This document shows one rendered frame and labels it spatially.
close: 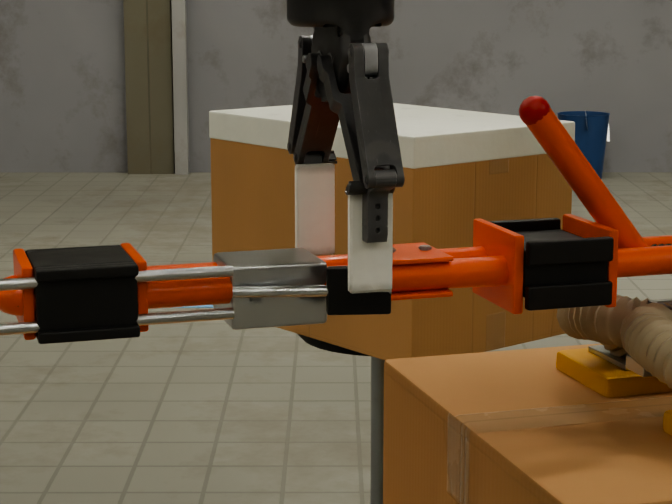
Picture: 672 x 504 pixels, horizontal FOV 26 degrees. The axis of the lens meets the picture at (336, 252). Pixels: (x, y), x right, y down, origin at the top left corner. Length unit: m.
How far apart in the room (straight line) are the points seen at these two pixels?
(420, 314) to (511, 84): 7.16
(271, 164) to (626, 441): 1.72
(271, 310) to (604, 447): 0.27
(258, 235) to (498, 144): 0.52
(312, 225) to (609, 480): 0.29
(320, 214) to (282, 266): 0.10
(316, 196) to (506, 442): 0.23
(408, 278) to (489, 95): 8.56
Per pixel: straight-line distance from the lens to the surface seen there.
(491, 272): 1.07
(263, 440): 4.12
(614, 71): 9.71
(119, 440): 4.16
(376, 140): 0.95
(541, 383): 1.26
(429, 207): 2.48
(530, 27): 9.60
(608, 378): 1.22
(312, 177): 1.10
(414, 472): 1.27
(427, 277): 1.05
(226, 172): 2.87
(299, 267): 1.02
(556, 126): 1.10
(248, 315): 1.02
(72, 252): 1.03
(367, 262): 0.98
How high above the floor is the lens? 1.29
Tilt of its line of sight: 11 degrees down
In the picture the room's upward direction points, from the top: straight up
